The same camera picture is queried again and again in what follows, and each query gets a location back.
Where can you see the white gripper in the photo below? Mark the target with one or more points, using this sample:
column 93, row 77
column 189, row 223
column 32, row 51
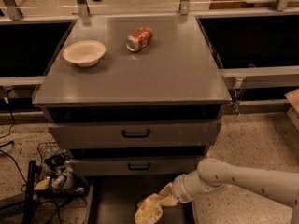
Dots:
column 179, row 188

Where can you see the brown chip bag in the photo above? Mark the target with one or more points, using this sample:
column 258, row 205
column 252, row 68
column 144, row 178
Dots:
column 150, row 210

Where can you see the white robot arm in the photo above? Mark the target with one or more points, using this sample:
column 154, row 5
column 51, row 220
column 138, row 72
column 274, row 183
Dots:
column 212, row 175

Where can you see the grey open bottom drawer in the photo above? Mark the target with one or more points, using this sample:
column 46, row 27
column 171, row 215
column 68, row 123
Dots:
column 114, row 200

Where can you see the grey middle drawer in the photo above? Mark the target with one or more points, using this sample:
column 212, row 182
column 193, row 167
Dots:
column 134, row 166

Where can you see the grey top drawer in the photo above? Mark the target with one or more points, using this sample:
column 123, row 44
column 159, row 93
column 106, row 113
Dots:
column 142, row 134

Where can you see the grey drawer cabinet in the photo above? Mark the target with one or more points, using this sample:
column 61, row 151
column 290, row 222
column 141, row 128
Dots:
column 173, row 79

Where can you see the cardboard box right edge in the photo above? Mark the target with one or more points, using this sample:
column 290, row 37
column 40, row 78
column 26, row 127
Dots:
column 293, row 113

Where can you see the red soda can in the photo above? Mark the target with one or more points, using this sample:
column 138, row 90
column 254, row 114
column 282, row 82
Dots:
column 139, row 39

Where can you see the white paper bowl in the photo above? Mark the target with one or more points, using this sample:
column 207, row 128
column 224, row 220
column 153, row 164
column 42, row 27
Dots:
column 85, row 53

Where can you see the wire basket with items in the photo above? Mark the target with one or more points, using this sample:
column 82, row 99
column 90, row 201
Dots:
column 56, row 177

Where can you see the black stand post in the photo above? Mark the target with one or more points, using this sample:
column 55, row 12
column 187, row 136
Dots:
column 29, row 193

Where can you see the metal post centre left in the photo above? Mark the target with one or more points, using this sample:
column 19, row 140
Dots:
column 83, row 9

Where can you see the metal post far left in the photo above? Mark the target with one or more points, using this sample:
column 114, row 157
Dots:
column 13, row 11

